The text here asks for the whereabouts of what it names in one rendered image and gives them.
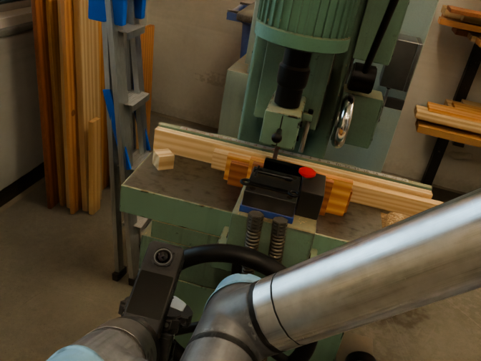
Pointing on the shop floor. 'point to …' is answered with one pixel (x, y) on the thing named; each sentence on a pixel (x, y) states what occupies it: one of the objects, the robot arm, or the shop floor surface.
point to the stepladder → (124, 116)
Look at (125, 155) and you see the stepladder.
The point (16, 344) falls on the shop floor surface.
